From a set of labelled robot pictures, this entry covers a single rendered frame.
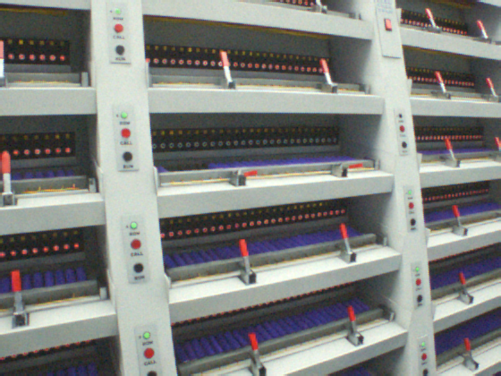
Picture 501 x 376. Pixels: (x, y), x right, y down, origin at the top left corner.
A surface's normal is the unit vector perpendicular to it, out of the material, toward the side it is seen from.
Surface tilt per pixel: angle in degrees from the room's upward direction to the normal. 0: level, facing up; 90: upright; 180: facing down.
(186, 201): 110
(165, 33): 90
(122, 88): 90
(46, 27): 90
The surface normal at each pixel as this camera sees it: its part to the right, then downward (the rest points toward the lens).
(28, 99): 0.47, 0.26
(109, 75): 0.46, -0.07
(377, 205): -0.88, 0.07
